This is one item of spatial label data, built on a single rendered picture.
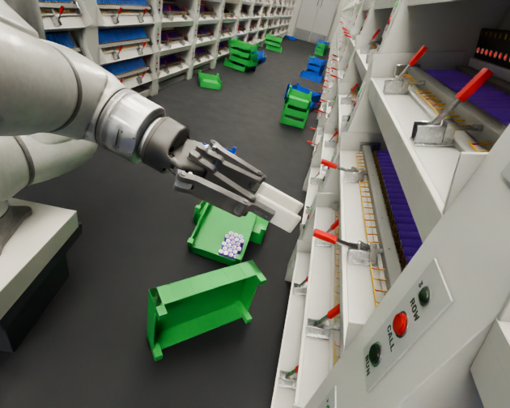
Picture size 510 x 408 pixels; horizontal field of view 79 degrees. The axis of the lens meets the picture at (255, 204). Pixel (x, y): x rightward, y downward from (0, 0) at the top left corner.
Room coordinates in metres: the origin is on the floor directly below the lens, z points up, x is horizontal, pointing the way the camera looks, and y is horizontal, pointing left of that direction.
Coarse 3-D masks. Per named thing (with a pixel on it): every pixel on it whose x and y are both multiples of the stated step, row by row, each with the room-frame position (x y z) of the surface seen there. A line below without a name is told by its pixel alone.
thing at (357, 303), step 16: (352, 144) 0.81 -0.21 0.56; (368, 144) 0.79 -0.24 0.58; (384, 144) 0.80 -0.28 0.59; (352, 160) 0.74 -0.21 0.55; (352, 192) 0.58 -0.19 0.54; (352, 208) 0.51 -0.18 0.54; (352, 224) 0.46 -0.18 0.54; (368, 224) 0.46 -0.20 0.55; (352, 240) 0.41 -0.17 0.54; (368, 240) 0.41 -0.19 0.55; (352, 272) 0.34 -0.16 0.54; (368, 272) 0.34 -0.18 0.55; (352, 288) 0.31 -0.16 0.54; (368, 288) 0.31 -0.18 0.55; (352, 304) 0.28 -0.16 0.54; (368, 304) 0.28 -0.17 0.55; (352, 320) 0.25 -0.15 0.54; (352, 336) 0.21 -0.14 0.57
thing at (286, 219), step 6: (258, 198) 0.36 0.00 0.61; (264, 198) 0.36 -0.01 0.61; (264, 204) 0.36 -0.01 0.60; (270, 204) 0.36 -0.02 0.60; (276, 204) 0.36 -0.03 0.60; (276, 210) 0.36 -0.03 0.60; (282, 210) 0.36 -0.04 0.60; (288, 210) 0.36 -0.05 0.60; (276, 216) 0.36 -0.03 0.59; (282, 216) 0.36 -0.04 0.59; (288, 216) 0.36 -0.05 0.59; (294, 216) 0.36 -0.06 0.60; (270, 222) 0.36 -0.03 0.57; (276, 222) 0.36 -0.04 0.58; (282, 222) 0.36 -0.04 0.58; (288, 222) 0.36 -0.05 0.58; (294, 222) 0.36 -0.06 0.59; (282, 228) 0.36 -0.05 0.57; (288, 228) 0.36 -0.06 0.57
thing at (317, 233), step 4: (316, 228) 0.38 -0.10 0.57; (316, 232) 0.37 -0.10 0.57; (320, 232) 0.37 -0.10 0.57; (324, 232) 0.38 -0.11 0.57; (316, 236) 0.37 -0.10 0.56; (320, 236) 0.37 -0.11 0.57; (324, 236) 0.37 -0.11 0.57; (328, 236) 0.37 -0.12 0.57; (332, 236) 0.37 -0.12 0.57; (336, 236) 0.38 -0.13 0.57; (328, 240) 0.37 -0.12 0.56; (332, 240) 0.37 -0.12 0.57; (336, 240) 0.37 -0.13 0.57; (340, 240) 0.37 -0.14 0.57; (344, 240) 0.37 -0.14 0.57; (340, 244) 0.37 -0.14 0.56; (344, 244) 0.37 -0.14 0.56; (348, 244) 0.37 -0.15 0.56; (352, 244) 0.37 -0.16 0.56; (360, 244) 0.37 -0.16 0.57; (348, 248) 0.37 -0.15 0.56; (352, 248) 0.36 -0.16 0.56; (356, 248) 0.37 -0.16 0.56; (360, 248) 0.36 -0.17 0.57
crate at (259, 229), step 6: (204, 204) 1.11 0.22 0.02; (198, 210) 0.99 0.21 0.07; (198, 216) 0.99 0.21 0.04; (258, 216) 1.15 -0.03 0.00; (258, 222) 1.11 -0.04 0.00; (264, 222) 1.12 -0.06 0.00; (258, 228) 1.07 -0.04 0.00; (264, 228) 0.98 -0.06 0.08; (252, 234) 0.97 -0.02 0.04; (258, 234) 0.97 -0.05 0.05; (264, 234) 0.97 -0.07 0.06; (252, 240) 0.97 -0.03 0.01; (258, 240) 0.97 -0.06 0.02
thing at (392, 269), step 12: (360, 156) 0.74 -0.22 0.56; (372, 156) 0.71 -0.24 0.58; (372, 168) 0.64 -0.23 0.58; (372, 180) 0.59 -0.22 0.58; (360, 192) 0.56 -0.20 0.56; (372, 192) 0.54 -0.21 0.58; (372, 204) 0.51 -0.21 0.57; (384, 204) 0.49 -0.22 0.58; (384, 216) 0.45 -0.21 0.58; (384, 228) 0.42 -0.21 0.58; (384, 240) 0.38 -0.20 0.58; (384, 252) 0.36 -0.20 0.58; (396, 252) 0.36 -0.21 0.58; (384, 264) 0.34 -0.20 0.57; (396, 264) 0.33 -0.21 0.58; (372, 276) 0.32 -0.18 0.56; (396, 276) 0.31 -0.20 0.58
